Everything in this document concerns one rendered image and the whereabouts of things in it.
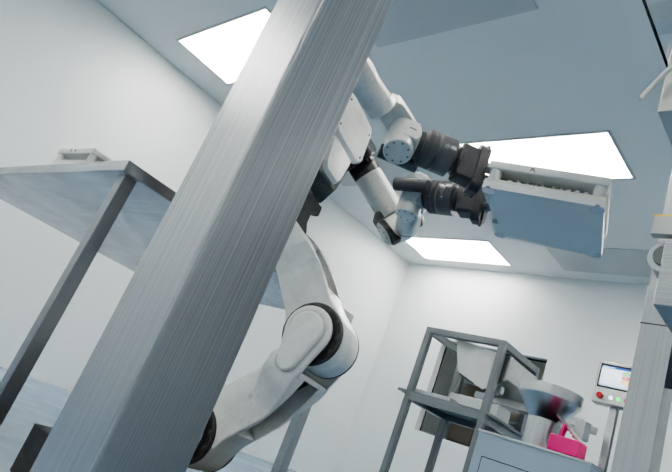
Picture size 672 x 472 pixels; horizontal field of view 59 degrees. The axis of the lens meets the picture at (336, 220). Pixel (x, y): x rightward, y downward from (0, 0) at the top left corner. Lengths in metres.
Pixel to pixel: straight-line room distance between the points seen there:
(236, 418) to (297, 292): 0.31
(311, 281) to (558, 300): 5.63
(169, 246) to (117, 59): 5.23
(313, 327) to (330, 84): 0.92
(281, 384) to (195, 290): 0.97
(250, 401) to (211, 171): 1.02
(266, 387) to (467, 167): 0.65
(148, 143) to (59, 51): 1.02
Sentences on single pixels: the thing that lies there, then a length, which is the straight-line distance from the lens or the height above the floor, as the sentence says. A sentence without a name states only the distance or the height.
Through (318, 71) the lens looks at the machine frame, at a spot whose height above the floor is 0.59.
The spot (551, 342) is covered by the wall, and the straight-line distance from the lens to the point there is 6.74.
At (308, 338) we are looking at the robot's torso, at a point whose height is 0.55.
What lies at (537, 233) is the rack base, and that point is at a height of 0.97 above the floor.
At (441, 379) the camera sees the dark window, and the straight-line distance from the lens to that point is 7.28.
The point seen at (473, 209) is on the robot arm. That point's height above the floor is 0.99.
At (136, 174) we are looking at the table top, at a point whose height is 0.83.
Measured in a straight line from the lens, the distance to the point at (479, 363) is 4.70.
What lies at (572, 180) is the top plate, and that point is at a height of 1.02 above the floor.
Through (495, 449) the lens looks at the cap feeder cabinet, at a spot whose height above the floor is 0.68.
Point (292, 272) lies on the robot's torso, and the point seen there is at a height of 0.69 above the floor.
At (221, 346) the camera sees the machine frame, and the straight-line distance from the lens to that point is 0.38.
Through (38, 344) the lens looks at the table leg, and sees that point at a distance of 1.70.
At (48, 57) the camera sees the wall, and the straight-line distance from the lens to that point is 5.37.
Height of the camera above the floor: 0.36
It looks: 20 degrees up
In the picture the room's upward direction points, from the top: 23 degrees clockwise
